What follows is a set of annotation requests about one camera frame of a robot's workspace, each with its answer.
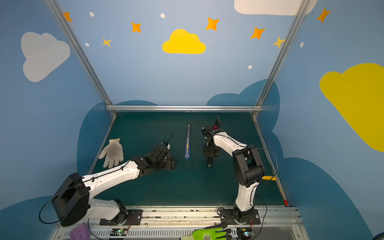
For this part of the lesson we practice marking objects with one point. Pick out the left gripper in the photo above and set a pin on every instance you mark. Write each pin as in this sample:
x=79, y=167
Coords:
x=169, y=162

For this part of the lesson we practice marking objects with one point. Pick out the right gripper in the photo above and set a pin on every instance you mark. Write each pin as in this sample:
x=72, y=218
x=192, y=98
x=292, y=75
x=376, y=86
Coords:
x=210, y=153

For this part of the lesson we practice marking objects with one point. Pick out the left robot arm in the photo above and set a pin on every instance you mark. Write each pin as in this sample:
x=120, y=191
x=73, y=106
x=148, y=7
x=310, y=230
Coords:
x=75, y=199

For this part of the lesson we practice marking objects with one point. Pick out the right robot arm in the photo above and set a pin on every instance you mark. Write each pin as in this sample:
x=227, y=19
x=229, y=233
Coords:
x=248, y=167

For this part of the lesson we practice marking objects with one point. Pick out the white knit glove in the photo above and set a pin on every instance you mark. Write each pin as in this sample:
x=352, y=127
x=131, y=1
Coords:
x=112, y=153

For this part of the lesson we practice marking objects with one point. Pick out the yellow plastic scoop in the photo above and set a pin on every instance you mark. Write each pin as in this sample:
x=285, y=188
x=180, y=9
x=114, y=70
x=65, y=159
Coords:
x=269, y=178

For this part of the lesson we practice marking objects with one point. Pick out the green black work glove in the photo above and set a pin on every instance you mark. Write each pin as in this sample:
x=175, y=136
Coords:
x=215, y=232

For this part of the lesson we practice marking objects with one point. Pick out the purple cloth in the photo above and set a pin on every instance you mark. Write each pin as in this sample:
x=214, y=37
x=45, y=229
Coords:
x=81, y=232

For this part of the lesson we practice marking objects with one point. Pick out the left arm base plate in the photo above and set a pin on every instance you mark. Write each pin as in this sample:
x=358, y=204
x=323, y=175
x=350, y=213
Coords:
x=124, y=218

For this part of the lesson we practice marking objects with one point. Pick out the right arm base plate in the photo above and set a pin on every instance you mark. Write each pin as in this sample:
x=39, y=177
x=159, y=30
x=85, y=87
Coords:
x=236, y=217

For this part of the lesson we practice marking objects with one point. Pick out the aluminium rail frame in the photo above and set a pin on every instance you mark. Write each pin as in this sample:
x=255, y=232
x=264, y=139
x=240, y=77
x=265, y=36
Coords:
x=69, y=33

